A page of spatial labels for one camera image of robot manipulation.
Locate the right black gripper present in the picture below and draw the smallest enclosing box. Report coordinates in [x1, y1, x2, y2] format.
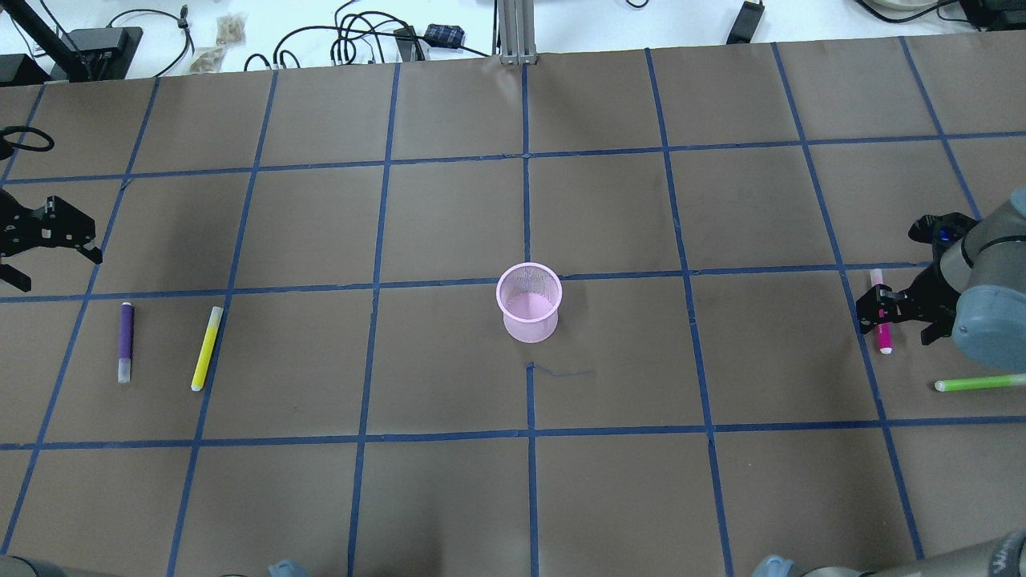
[856, 263, 960, 346]

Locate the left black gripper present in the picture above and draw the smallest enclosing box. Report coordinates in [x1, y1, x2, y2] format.
[0, 190, 103, 293]

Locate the pink pen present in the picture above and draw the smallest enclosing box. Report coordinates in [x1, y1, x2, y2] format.
[870, 268, 893, 355]

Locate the purple pen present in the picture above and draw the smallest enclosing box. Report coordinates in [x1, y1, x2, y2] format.
[117, 302, 135, 384]

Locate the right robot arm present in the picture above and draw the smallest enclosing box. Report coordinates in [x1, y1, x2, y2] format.
[751, 187, 1025, 576]

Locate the pink mesh cup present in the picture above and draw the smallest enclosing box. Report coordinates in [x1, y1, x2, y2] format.
[495, 262, 563, 344]

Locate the green pen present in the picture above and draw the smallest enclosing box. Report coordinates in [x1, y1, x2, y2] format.
[934, 373, 1026, 392]

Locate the yellow pen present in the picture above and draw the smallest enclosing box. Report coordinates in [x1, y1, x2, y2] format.
[190, 306, 224, 392]

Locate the black power adapter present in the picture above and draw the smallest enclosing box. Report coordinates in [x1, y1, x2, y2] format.
[422, 23, 466, 49]

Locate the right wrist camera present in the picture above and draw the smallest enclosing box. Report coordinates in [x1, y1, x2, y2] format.
[907, 211, 979, 263]

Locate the black camera stand base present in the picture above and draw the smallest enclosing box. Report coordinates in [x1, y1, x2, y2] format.
[1, 1, 143, 82]

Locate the black cable bundle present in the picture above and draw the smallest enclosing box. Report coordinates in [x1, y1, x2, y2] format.
[244, 0, 490, 71]

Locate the aluminium frame post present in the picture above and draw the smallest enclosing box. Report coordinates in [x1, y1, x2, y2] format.
[492, 0, 538, 66]

